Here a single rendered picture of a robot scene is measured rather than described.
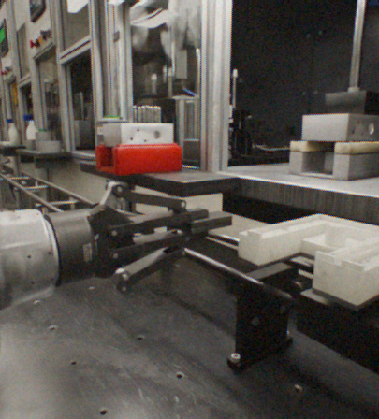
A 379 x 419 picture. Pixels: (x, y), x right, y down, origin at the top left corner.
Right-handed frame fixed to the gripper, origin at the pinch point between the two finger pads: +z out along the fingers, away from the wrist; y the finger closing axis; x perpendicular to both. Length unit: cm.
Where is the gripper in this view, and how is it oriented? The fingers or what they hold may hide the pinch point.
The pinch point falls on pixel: (206, 222)
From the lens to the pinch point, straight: 46.2
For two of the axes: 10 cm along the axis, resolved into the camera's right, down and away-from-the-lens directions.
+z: 8.1, -1.3, 5.6
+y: 0.0, -9.7, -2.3
